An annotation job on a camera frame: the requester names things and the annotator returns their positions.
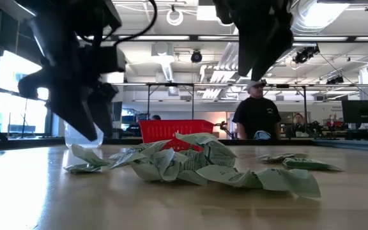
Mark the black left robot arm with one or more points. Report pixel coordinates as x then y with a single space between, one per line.
75 12

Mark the blue edge strip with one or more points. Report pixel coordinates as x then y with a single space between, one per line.
356 145

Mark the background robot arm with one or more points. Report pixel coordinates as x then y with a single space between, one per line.
224 126

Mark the blue and white bag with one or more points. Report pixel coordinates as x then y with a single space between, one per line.
262 135

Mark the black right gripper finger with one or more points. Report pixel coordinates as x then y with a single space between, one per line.
247 54
271 51

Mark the person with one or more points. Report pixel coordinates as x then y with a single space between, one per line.
298 123
156 117
256 115

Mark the black ceiling camera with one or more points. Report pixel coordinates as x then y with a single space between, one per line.
196 57
303 55
334 80

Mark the red background item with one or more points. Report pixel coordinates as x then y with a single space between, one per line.
334 123

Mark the silver ventilation duct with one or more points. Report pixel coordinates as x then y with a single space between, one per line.
299 19

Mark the clear plastic cup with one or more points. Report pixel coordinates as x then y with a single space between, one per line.
72 140

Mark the black aluminium table frame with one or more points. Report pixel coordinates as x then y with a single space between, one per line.
27 141

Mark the black background station frame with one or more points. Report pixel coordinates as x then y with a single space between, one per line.
171 84

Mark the red plastic mesh basket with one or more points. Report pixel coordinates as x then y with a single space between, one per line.
165 129

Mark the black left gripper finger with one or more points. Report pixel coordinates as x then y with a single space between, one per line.
104 105
75 111

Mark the black beam with light bars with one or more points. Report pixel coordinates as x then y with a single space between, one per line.
171 37

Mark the black computer monitor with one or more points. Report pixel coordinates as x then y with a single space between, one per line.
361 111

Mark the pale green sweetener packet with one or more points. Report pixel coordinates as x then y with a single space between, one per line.
150 147
289 183
88 155
145 172
128 158
308 164
81 168
217 153
195 160
280 157
168 166
232 179

